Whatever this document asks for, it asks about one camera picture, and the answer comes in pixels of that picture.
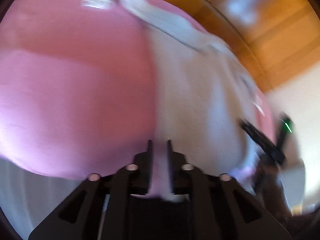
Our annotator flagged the pink bed sheet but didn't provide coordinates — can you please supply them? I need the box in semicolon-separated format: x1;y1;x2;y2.
1;0;275;199

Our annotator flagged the orange wooden wardrobe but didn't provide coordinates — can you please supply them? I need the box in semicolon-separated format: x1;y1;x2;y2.
164;0;319;92

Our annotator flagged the white knitted sweater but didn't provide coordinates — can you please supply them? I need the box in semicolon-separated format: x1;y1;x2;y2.
83;0;257;191

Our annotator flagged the white mattress side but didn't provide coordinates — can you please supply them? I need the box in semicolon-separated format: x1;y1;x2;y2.
1;159;81;239

